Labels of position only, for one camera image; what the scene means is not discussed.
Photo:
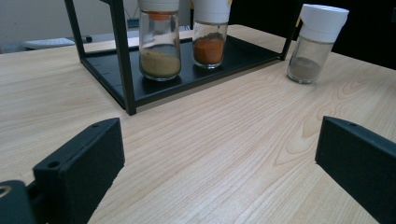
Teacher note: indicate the spice jar with grey powder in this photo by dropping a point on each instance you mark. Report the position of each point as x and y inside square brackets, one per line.
[306, 67]

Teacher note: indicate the spice jar with orange powder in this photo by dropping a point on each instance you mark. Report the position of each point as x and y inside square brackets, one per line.
[208, 49]

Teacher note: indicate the black metal two-tier rack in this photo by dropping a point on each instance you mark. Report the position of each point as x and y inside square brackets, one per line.
[199, 74]

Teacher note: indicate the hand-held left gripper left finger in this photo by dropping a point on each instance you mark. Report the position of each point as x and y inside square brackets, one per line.
[81, 168]

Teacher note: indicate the white flat object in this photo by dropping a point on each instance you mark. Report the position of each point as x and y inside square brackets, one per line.
[48, 43]

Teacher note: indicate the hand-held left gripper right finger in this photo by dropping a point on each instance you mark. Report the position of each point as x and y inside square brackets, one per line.
[361, 161]

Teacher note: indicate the spice jar with tan powder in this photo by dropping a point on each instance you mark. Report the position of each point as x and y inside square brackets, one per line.
[160, 63]

